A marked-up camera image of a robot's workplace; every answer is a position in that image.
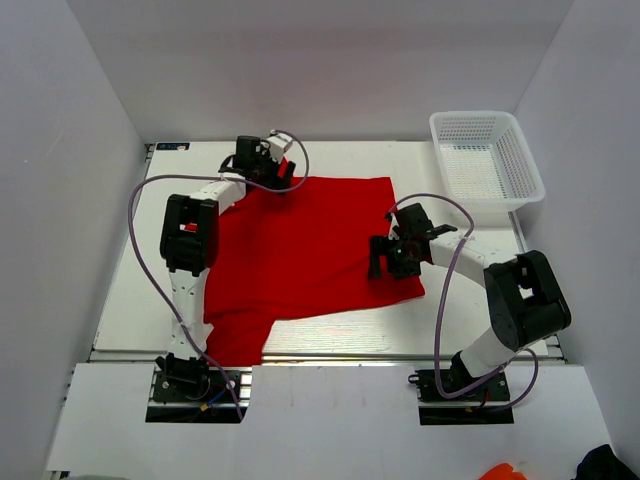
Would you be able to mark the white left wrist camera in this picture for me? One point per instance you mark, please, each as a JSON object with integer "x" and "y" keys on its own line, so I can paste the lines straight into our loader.
{"x": 279, "y": 144}

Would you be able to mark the dark cloth at corner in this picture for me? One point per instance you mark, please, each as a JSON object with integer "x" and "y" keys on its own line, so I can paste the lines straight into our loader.
{"x": 601, "y": 463}

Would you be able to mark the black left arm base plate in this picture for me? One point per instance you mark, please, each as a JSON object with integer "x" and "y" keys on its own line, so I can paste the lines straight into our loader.
{"x": 208, "y": 400}

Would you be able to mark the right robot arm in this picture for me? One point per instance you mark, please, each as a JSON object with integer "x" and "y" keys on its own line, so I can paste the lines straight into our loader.
{"x": 524, "y": 300}

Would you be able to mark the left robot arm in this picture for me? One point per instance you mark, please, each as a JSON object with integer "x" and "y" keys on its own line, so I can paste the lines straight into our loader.
{"x": 190, "y": 231}

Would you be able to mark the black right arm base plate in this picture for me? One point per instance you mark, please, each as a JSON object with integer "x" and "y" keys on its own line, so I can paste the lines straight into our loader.
{"x": 485, "y": 405}

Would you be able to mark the dark blue table label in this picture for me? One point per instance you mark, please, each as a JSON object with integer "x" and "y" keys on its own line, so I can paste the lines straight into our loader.
{"x": 172, "y": 146}

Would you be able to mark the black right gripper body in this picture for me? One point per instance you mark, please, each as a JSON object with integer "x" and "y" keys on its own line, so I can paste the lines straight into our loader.
{"x": 404, "y": 262}

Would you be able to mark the orange object at bottom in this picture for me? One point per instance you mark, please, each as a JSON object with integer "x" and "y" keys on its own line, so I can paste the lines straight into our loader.
{"x": 503, "y": 471}

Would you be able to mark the red t-shirt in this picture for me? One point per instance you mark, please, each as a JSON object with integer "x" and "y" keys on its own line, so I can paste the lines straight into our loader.
{"x": 298, "y": 255}

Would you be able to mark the white plastic mesh basket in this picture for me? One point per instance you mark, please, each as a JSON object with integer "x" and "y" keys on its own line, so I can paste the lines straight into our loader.
{"x": 485, "y": 161}

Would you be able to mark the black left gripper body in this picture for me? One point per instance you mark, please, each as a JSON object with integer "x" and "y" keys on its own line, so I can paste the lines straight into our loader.
{"x": 265, "y": 167}

